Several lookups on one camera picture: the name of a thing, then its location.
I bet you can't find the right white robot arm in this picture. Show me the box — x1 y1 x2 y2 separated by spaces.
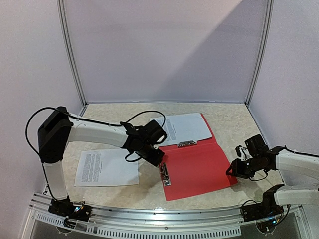
226 134 319 219

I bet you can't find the left aluminium corner post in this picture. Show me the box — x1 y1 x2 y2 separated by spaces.
57 0 87 107

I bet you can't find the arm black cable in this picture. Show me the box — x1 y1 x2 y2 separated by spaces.
234 145 319 181
24 107 167 162

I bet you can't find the red file folder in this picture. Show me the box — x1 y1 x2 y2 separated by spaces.
158 113 239 202

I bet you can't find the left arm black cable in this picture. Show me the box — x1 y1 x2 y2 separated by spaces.
24 107 167 162

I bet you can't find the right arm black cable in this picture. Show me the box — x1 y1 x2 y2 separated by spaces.
234 145 319 181

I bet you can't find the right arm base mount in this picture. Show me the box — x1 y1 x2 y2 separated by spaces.
240 197 284 222

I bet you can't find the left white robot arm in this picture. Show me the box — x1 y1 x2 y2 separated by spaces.
38 107 168 216

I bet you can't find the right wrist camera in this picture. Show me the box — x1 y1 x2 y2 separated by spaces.
235 145 248 161

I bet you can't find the chrome spine lever clip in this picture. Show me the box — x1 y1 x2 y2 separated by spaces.
160 163 171 187

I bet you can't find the printed paper sheet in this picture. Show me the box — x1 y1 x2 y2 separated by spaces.
74 149 139 187
157 113 213 146

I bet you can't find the aluminium front rail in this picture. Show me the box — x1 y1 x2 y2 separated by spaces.
22 193 311 239

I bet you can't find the aluminium corner post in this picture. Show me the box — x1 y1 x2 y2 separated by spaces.
245 0 274 107
57 0 87 107

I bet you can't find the right aluminium corner post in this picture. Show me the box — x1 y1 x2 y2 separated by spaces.
245 0 274 107

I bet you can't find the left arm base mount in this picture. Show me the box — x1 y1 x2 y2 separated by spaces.
48 198 93 222

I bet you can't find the chrome top board clip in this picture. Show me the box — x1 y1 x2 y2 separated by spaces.
177 140 197 148

